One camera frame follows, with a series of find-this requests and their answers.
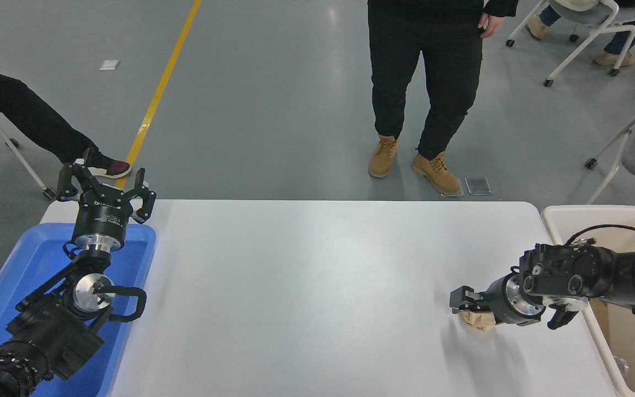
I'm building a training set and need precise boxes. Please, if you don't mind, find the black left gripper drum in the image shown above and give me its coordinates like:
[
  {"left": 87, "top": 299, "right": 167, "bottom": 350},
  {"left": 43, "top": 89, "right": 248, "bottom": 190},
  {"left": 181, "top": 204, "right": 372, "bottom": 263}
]
[{"left": 72, "top": 185, "right": 134, "bottom": 240}]

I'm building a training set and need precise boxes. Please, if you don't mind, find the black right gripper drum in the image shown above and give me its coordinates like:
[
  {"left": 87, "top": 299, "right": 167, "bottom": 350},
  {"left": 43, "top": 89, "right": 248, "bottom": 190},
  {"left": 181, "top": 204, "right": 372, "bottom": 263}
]
[{"left": 482, "top": 275, "right": 517, "bottom": 326}]

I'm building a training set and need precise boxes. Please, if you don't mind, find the tan paper ball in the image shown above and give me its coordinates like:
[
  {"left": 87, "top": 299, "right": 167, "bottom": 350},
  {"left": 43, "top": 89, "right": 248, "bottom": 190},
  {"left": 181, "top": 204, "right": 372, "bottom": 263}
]
[{"left": 459, "top": 310, "right": 496, "bottom": 332}]

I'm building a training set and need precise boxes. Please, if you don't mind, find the person's left hand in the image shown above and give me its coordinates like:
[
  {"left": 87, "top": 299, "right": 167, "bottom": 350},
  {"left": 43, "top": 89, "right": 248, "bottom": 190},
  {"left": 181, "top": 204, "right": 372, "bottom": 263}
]
[{"left": 477, "top": 14, "right": 507, "bottom": 40}]

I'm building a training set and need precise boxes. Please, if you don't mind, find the blue plastic tray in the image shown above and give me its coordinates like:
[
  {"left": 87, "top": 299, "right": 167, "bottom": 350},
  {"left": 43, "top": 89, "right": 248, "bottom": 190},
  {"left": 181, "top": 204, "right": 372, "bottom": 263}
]
[{"left": 0, "top": 222, "right": 157, "bottom": 397}]

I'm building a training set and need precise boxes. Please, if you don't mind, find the person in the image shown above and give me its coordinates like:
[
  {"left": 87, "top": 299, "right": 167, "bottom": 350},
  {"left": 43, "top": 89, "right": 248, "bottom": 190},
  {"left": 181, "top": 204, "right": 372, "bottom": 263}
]
[
  {"left": 367, "top": 0, "right": 519, "bottom": 197},
  {"left": 527, "top": 0, "right": 635, "bottom": 68},
  {"left": 0, "top": 66, "right": 132, "bottom": 180}
]

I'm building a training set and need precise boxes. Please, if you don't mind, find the large pale plastic bin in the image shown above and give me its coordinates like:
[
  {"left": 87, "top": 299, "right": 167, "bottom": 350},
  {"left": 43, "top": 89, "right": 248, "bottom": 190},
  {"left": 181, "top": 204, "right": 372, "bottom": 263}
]
[{"left": 541, "top": 205, "right": 635, "bottom": 397}]

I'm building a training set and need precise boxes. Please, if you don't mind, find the brown cardboard piece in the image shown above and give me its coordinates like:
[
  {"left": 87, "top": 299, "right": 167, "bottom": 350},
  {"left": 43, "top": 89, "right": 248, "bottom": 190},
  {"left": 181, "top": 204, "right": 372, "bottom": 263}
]
[{"left": 589, "top": 301, "right": 611, "bottom": 340}]

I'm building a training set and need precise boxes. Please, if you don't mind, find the metal floor cover plate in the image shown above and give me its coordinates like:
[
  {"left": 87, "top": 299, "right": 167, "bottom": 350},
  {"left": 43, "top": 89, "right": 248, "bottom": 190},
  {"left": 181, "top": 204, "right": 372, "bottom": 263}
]
[{"left": 465, "top": 176, "right": 493, "bottom": 196}]

